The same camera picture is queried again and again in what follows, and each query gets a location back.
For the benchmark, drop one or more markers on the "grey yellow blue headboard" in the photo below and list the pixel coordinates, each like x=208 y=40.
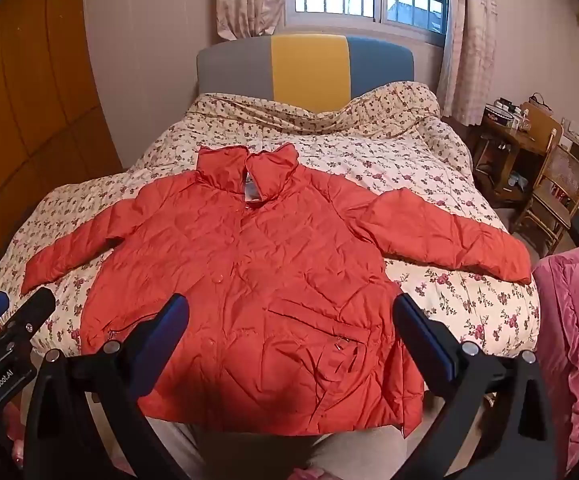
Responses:
x=309 y=70

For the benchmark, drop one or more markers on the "pink slipper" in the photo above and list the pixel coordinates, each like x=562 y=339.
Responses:
x=309 y=474
x=15 y=440

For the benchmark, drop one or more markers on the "person's light trousers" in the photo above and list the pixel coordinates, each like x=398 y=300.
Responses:
x=349 y=455

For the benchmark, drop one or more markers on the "long patterned curtain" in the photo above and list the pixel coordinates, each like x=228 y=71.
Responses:
x=467 y=35

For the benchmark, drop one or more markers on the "wooden caned chair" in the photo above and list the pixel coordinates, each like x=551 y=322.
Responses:
x=567 y=175

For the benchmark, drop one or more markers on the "wooden desk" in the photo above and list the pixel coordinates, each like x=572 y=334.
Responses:
x=509 y=145

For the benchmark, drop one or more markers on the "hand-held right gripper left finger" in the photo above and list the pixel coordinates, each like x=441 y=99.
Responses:
x=162 y=340

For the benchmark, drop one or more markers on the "orange quilted jacket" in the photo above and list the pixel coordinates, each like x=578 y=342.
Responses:
x=269 y=285

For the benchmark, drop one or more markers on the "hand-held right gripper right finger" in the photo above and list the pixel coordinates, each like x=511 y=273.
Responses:
x=422 y=335

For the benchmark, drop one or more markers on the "wooden wardrobe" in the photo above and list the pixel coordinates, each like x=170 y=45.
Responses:
x=29 y=85

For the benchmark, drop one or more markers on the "floral quilt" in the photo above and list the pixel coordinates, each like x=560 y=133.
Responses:
x=394 y=160

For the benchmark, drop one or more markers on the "round decorated tin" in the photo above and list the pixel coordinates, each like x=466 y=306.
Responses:
x=499 y=116

